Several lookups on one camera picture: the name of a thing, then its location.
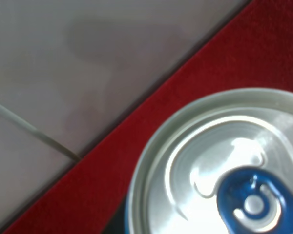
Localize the red tablecloth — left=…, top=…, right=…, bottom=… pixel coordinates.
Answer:
left=7, top=0, right=293, bottom=234

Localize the blue drink can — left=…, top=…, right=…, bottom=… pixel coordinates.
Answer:
left=124, top=88, right=293, bottom=234

